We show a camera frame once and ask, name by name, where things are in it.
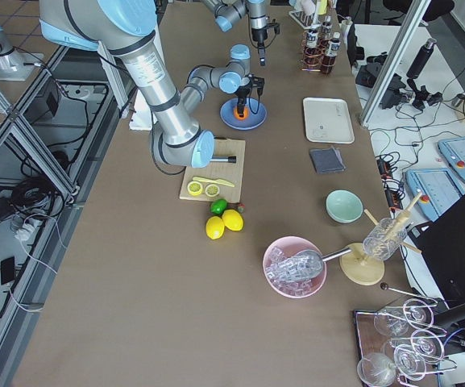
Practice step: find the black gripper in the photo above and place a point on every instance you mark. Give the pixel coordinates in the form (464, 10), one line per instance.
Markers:
(257, 33)
(242, 93)

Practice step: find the orange fruit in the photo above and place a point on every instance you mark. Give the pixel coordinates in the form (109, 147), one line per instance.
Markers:
(241, 114)

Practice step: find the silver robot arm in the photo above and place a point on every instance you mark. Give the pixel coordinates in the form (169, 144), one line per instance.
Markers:
(226, 15)
(128, 30)

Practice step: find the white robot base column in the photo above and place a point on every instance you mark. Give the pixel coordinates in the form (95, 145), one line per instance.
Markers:
(141, 119)

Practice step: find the blue plate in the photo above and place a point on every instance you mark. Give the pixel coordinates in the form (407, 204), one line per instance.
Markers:
(253, 114)

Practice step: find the tea bottle middle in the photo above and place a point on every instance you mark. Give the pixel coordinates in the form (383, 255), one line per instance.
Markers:
(310, 53)

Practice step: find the tea bottle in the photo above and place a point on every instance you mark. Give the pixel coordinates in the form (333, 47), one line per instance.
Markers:
(330, 54)
(326, 30)
(310, 53)

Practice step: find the steel muddler black tip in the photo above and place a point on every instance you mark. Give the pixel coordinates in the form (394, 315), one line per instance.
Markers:
(224, 159)

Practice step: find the tea bottle back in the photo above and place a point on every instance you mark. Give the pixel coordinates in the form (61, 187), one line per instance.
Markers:
(326, 30)

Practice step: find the bamboo cutting board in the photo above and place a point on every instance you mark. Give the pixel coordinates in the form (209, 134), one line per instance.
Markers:
(232, 172)

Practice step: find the tea bottle front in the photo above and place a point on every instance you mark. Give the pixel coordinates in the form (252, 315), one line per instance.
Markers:
(330, 54)

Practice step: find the yellow plastic knife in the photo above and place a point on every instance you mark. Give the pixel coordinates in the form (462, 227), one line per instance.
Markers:
(218, 181)

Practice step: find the cream rabbit tray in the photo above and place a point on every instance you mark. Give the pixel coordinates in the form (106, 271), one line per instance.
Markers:
(328, 121)

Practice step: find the lemon half near knife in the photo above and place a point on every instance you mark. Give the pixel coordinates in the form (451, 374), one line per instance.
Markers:
(212, 190)

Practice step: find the lemon half at edge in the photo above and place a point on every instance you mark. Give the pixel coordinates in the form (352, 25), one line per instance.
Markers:
(194, 188)

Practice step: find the green lime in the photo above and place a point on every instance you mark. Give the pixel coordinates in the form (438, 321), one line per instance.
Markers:
(218, 206)

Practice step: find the grey folded cloth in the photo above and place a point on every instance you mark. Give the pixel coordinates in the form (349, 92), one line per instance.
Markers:
(327, 160)

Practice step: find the yellow lemon upper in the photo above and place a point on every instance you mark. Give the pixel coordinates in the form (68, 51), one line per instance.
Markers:
(233, 220)

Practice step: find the yellow lemon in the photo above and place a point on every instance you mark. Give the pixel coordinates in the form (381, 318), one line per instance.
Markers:
(233, 220)
(215, 227)

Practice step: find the yellow lemon lower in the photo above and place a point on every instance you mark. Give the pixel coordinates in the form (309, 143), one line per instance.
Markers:
(215, 227)

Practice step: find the green bowl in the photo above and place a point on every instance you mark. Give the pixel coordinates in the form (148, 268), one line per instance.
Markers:
(343, 206)

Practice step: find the pink bowl with ice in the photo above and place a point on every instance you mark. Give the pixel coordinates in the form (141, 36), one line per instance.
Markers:
(280, 250)

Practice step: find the black water bottle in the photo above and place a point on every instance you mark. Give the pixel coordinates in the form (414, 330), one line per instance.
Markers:
(420, 60)

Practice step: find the metal ice scoop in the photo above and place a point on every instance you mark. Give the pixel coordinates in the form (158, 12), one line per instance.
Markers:
(305, 265)

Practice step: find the clear glass mug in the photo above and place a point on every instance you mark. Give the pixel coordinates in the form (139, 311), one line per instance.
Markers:
(384, 240)

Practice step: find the wooden cup stand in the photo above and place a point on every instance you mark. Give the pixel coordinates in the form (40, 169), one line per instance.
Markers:
(361, 268)

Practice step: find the teach pendant near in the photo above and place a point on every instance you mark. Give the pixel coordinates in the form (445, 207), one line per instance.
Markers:
(439, 188)

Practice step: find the black laptop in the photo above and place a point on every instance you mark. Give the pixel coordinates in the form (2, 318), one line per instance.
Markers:
(442, 245)

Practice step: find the wine glass rack tray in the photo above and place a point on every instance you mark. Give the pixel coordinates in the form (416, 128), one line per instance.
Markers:
(400, 344)

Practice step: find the copper wire bottle rack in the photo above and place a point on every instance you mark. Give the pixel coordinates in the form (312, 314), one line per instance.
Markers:
(321, 51)

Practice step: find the aluminium frame post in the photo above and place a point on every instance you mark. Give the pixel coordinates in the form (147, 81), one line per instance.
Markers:
(401, 42)

